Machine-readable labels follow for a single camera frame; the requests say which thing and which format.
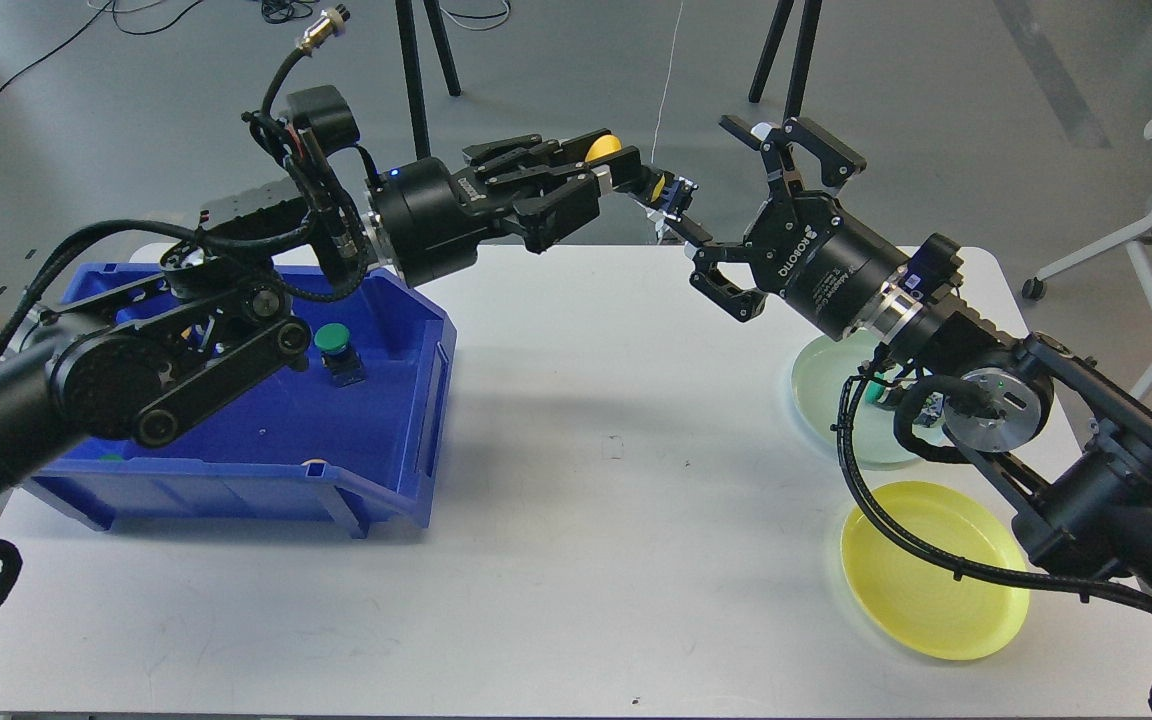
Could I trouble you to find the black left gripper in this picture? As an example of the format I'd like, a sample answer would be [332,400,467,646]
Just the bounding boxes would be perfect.
[371,128,712,289]

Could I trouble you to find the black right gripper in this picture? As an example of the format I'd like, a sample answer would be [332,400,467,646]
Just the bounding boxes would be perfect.
[685,113,912,341]

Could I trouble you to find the yellow push button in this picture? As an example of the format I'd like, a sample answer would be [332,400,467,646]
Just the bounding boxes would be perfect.
[584,132,698,222]

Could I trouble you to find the green push button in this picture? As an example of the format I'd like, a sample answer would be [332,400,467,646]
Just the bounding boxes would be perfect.
[861,379,945,429]
[314,323,367,387]

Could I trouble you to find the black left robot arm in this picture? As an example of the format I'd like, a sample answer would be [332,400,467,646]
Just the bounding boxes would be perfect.
[0,5,696,607]

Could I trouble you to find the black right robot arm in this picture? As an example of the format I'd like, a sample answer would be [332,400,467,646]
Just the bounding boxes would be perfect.
[690,115,1152,714]

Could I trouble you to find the light green plate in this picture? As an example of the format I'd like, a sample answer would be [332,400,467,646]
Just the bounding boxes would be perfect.
[788,331,920,469]

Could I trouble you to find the yellow plate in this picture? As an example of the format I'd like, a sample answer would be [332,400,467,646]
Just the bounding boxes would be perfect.
[840,480,1030,661]

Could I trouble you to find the grey power adapter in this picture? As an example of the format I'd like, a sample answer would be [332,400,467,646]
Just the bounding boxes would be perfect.
[647,215,684,247]

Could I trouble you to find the black tripod leg right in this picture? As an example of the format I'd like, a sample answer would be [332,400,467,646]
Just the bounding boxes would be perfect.
[748,0,824,126]

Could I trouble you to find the black tripod leg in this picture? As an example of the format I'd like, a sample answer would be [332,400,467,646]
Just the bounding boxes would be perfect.
[748,0,824,126]
[395,0,463,161]

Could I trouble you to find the black tripod leg left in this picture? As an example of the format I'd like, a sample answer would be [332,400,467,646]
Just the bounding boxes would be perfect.
[395,0,463,161]

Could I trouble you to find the blue plastic bin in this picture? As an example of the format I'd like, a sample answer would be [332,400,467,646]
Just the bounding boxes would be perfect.
[24,270,456,538]

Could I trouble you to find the white cable on floor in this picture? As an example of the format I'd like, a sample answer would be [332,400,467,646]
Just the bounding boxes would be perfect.
[651,0,687,166]

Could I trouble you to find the black cables on floor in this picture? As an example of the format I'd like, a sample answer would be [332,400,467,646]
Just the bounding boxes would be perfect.
[86,0,317,37]

